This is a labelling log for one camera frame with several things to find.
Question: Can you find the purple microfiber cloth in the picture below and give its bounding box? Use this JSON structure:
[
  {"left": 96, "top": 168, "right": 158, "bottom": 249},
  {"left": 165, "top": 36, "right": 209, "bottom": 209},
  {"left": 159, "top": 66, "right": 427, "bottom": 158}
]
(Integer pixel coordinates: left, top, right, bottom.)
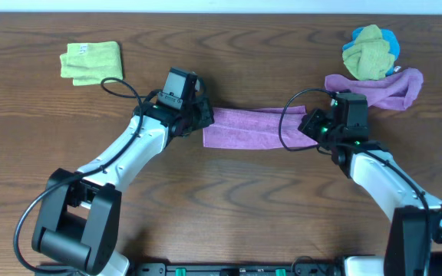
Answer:
[{"left": 203, "top": 106, "right": 316, "bottom": 150}]

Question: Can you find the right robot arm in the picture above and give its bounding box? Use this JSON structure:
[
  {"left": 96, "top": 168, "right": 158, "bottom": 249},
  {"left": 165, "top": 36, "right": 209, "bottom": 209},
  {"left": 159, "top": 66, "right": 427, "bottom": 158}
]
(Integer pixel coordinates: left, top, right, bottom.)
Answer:
[{"left": 299, "top": 109, "right": 442, "bottom": 275}]

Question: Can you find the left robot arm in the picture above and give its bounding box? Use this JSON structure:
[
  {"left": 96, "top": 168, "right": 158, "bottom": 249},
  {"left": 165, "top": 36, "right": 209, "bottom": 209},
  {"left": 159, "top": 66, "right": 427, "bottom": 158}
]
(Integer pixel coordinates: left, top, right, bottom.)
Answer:
[{"left": 31, "top": 95, "right": 214, "bottom": 275}]

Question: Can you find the olive green crumpled cloth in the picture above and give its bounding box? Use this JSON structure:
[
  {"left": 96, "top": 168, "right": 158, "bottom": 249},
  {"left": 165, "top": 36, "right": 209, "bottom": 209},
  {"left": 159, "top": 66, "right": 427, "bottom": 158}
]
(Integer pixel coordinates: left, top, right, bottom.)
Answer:
[{"left": 341, "top": 24, "right": 397, "bottom": 82}]

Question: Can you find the blue cloth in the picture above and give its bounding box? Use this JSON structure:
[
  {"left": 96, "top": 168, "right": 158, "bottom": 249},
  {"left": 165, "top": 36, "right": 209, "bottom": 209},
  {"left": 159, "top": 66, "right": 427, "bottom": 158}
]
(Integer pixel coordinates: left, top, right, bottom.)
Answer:
[{"left": 341, "top": 27, "right": 401, "bottom": 77}]

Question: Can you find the folded green cloth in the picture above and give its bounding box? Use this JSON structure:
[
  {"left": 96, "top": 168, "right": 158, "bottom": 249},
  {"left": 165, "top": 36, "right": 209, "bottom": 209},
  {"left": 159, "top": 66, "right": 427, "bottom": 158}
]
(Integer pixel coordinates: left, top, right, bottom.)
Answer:
[{"left": 60, "top": 41, "right": 124, "bottom": 86}]

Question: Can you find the right black cable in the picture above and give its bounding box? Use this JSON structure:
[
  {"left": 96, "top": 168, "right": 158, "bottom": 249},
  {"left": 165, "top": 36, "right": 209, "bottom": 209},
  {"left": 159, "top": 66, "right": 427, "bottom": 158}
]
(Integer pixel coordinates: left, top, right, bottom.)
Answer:
[{"left": 278, "top": 87, "right": 433, "bottom": 276}]

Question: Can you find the black cable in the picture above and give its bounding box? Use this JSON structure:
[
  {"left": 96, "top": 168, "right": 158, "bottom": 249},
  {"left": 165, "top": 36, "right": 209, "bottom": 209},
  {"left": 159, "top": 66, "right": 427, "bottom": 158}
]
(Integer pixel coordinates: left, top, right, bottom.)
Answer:
[
  {"left": 12, "top": 77, "right": 160, "bottom": 275},
  {"left": 278, "top": 87, "right": 433, "bottom": 276}
]

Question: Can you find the left black cable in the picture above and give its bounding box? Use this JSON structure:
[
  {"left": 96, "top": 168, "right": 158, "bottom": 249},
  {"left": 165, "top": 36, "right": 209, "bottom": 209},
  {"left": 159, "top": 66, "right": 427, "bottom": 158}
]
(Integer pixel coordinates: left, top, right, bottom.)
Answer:
[{"left": 12, "top": 77, "right": 160, "bottom": 275}]

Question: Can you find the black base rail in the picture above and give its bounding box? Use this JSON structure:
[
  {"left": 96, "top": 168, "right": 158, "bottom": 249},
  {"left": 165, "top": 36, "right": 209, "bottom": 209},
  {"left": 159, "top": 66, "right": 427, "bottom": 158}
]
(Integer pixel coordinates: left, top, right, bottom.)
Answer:
[{"left": 130, "top": 261, "right": 345, "bottom": 276}]

